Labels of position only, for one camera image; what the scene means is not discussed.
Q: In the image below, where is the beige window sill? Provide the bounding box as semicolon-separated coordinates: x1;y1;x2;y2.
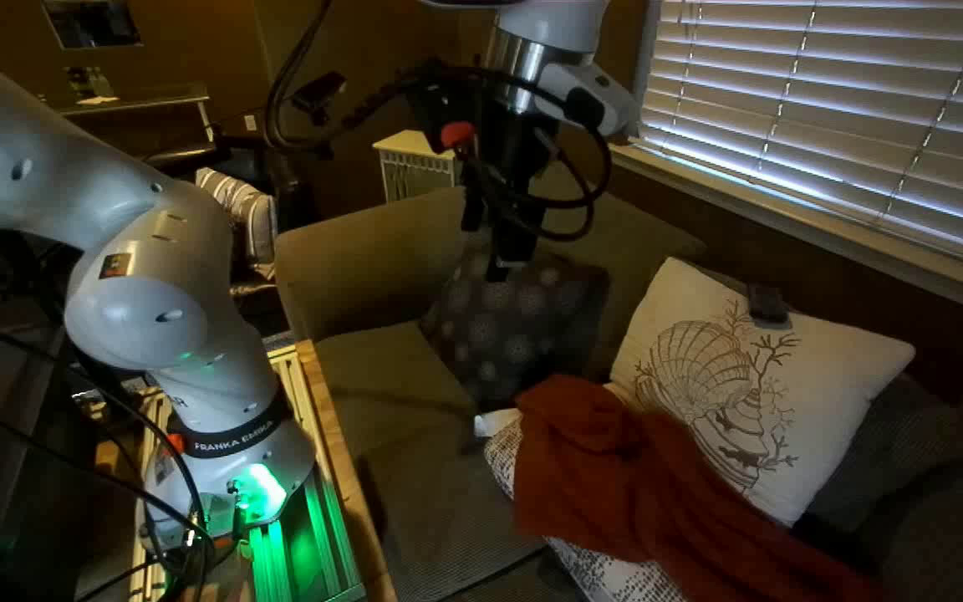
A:
612;136;963;327

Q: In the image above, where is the dark framed wall picture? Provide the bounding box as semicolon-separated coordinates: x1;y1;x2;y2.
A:
38;0;148;54

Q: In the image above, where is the grey green sofa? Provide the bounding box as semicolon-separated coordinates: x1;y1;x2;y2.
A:
270;160;963;602

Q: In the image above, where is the white vented cabinet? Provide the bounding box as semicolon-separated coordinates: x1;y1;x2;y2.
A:
370;126;468;204

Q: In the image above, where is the black remote control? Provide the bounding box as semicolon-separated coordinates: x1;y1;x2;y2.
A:
746;282;794;327

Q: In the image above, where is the dark grey floral pillow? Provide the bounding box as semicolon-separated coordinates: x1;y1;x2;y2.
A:
418;239;614;411

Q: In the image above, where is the black base cable bundle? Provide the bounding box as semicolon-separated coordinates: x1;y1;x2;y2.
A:
0;305;224;602

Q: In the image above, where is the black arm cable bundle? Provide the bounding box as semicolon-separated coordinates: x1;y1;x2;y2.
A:
260;0;621;246

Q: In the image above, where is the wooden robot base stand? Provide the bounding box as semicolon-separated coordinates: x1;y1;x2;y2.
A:
123;335;400;602

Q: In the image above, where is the rust brown fleece blanket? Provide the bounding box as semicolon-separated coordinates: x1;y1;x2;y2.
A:
511;371;897;602

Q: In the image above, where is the wooden wall shelf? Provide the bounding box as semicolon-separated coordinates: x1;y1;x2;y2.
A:
55;91;220;166

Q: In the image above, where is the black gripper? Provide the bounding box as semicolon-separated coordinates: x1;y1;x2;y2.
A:
470;107;560;284

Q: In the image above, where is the white shell print pillow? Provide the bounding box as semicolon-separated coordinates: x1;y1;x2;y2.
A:
606;254;918;532

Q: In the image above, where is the white window blind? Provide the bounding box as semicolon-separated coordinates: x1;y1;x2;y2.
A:
635;0;963;275

